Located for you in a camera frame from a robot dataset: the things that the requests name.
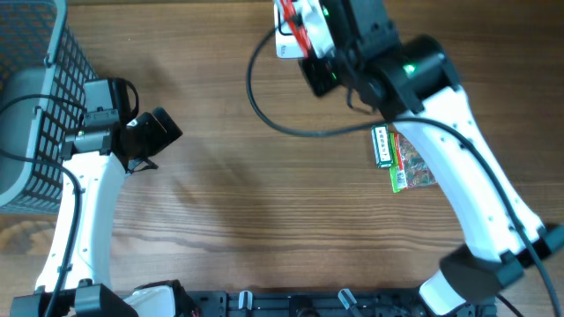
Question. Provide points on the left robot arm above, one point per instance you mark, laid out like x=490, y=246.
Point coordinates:
x=113, y=141

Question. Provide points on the red chocolate bar wrapper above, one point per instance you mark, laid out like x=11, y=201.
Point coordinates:
x=293, y=18

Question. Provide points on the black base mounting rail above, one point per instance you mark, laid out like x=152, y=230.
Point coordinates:
x=345, y=303

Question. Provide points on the green white small packet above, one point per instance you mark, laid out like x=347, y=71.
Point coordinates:
x=381, y=143

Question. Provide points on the grey mesh plastic basket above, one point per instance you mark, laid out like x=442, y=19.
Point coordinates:
x=43, y=72

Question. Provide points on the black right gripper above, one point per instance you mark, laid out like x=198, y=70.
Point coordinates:
x=318, y=77

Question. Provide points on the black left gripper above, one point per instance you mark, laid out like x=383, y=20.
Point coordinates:
x=155, y=130

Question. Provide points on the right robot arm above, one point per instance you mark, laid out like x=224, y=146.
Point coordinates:
x=415, y=86

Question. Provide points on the white barcode scanner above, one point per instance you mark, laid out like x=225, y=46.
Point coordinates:
x=287, y=46

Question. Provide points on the green gummy candy bag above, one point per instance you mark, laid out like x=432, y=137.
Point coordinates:
x=408, y=170

